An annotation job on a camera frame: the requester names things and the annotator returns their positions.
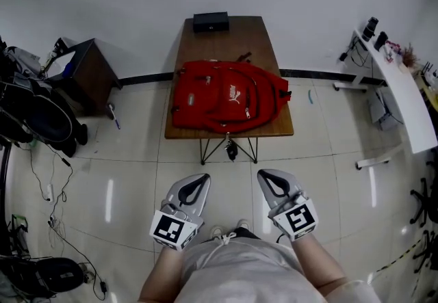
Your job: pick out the black cup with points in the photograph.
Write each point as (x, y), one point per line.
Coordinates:
(380, 41)

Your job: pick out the white box under desk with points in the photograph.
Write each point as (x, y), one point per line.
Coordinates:
(383, 111)

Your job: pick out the dried flower bunch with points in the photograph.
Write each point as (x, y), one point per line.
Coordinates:
(410, 55)

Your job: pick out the red backpack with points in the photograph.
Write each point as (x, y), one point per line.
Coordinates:
(212, 106)

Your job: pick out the black office chair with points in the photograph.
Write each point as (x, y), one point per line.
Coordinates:
(426, 200)

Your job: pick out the teal strip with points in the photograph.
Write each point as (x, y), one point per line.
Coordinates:
(310, 97)

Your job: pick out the person's right forearm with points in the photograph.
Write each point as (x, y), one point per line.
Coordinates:
(318, 264)

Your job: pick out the person's right white shoe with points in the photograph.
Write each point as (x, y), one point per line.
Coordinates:
(243, 224)

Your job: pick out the white power strip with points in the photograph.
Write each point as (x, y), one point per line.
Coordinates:
(50, 193)

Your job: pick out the person's left forearm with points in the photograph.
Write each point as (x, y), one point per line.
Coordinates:
(162, 277)

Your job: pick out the black router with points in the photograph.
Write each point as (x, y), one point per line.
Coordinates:
(430, 69)

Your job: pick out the person's white shirt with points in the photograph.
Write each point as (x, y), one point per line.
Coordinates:
(246, 274)

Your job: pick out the white and blue brush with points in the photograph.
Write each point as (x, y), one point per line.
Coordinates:
(114, 117)

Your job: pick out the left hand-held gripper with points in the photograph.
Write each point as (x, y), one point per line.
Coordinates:
(171, 230)

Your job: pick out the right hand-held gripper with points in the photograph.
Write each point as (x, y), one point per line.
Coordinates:
(297, 219)

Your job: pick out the person's left white shoe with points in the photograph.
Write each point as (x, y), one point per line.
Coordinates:
(216, 231)

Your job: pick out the person's black trousers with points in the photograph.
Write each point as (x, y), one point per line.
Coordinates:
(248, 233)

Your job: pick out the black box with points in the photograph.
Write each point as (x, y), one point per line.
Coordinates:
(210, 22)

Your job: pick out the brown wooden table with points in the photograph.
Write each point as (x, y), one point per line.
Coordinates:
(222, 43)

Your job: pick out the yellow black floor tape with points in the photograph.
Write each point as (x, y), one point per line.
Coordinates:
(398, 256)

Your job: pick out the black power adapter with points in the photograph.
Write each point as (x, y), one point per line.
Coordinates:
(103, 286)

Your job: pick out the black bottle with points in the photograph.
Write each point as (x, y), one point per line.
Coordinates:
(370, 28)

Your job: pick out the person's white shoe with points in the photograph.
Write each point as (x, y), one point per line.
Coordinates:
(216, 231)
(243, 224)

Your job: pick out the dark wooden cabinet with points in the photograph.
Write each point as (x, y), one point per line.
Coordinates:
(92, 76)

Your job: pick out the black round fan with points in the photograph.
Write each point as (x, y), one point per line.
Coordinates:
(44, 120)

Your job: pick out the white desk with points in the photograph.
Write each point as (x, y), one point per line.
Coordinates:
(403, 96)

